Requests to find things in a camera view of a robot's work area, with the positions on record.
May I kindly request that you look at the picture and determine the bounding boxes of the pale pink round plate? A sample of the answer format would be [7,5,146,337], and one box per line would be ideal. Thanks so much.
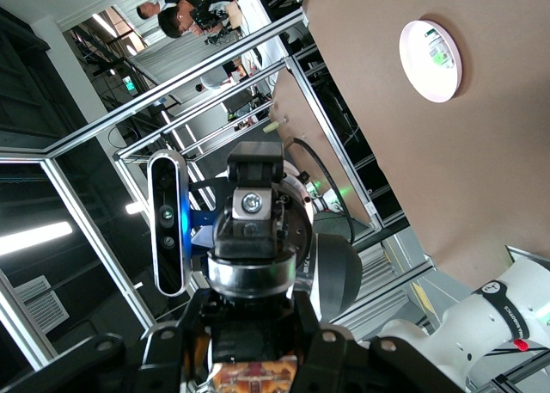
[398,19,464,105]

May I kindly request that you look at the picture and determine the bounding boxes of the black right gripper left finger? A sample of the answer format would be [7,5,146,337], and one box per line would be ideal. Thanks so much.
[0,296,211,393]

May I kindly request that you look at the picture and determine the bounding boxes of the person in white shirt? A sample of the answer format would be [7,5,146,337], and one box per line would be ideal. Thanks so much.
[195,68,231,94]

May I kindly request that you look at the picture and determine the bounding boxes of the person black hair glasses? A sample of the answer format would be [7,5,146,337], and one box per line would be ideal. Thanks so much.
[156,0,244,40]

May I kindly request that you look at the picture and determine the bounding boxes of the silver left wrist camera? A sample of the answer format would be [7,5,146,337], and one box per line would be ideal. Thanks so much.
[148,149,191,298]

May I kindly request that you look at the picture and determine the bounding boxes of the long ceiling light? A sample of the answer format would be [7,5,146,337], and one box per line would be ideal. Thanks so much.
[0,221,73,257]

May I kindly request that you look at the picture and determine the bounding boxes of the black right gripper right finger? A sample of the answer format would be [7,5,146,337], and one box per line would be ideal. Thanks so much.
[296,293,468,393]

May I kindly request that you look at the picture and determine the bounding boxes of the person short dark hair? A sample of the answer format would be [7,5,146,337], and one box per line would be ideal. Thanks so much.
[136,1,164,22]

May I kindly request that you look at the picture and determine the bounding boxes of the blue camera mount bracket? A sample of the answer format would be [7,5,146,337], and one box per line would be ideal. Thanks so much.
[188,210,218,259]

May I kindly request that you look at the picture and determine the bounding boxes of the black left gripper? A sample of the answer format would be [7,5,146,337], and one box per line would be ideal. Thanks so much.
[214,141,314,273]

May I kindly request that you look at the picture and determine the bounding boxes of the pale plastic tube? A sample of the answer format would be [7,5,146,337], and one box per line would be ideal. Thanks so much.
[262,114,290,135]

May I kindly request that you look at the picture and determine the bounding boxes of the white wall vent grille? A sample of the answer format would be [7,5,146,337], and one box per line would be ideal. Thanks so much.
[12,274,70,336]

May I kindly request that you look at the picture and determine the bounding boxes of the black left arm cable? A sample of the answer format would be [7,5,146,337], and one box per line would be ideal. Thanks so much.
[293,137,357,244]

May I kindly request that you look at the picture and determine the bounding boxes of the green push button switch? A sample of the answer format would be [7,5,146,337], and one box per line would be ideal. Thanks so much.
[423,28,456,71]

